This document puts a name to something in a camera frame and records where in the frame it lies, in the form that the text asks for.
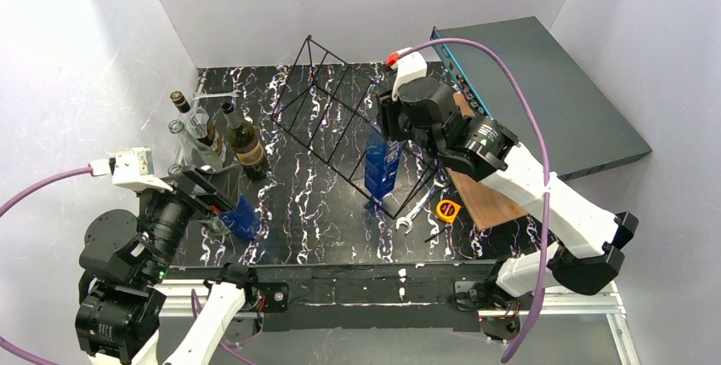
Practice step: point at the short clear glass bottle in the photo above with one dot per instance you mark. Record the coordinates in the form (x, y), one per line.
(214, 225)

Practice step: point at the aluminium frame rail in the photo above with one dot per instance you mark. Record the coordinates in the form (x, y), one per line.
(421, 295)

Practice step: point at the blue-faced network switch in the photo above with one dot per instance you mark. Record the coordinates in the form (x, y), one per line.
(583, 131)

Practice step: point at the small wrench at back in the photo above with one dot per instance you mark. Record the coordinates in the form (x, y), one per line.
(218, 95)

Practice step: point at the dark-capped clear bottle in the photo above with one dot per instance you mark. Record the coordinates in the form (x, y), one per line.
(197, 121)

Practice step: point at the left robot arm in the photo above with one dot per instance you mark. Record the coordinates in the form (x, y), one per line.
(126, 255)

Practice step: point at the green wine bottle tan label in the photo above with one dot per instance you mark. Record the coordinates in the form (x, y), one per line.
(244, 141)

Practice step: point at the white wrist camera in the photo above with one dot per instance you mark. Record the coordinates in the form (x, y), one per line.
(409, 66)
(130, 168)

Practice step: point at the yellow tape measure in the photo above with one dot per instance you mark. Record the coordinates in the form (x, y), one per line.
(447, 211)

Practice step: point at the blue square bottle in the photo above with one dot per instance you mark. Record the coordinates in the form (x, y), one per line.
(242, 221)
(382, 159)

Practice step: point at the tall clear glass bottle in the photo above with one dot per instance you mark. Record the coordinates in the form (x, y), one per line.
(194, 153)

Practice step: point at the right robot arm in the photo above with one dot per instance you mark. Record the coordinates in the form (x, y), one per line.
(587, 254)

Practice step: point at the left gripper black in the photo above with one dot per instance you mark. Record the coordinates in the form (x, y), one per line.
(204, 196)

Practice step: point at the brown wooden board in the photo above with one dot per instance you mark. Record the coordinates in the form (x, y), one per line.
(484, 204)

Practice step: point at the small black pen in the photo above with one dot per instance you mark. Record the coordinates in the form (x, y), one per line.
(438, 233)

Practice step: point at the silver combination wrench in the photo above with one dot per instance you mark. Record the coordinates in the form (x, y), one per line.
(406, 222)

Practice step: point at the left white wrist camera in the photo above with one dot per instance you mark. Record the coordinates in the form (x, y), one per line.
(130, 168)

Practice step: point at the black wire wine rack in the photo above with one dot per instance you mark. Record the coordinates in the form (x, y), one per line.
(328, 106)

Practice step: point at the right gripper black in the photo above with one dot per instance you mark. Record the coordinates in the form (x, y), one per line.
(386, 116)

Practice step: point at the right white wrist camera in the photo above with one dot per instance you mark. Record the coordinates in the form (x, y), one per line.
(409, 66)

